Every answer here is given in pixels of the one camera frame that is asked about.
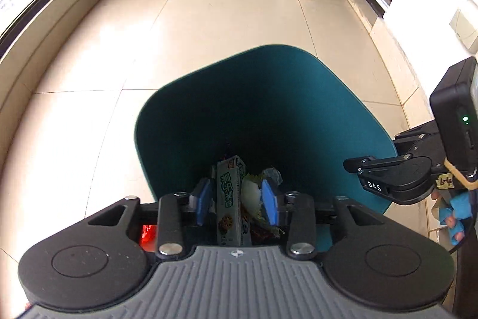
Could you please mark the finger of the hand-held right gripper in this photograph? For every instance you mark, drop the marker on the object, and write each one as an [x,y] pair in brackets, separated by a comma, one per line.
[418,139]
[368,164]

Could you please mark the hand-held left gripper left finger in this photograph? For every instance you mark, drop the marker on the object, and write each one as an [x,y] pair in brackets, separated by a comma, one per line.
[203,201]

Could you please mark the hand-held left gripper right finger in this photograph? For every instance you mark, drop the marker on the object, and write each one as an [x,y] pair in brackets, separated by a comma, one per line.
[269,205]

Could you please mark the pale green cookie box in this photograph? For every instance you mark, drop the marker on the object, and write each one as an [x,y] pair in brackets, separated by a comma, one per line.
[229,199]

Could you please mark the teal plastic bin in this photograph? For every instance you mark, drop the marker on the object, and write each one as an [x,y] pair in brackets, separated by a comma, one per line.
[261,98]

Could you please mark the person's right hand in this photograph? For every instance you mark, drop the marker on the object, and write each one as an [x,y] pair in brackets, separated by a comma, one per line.
[457,210]

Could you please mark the printed snack wrapper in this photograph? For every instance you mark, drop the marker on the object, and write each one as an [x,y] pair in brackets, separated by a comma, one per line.
[254,225]

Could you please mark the clear plastic wrap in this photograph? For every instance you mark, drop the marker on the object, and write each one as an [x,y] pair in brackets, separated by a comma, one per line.
[272,174]

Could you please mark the tan paper tag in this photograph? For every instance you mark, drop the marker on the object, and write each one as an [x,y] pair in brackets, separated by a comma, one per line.
[447,180]

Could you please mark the red plastic bag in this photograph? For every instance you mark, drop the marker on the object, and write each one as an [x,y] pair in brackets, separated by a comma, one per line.
[148,235]

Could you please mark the white wall box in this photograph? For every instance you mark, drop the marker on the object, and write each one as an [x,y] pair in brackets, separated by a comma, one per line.
[466,25]

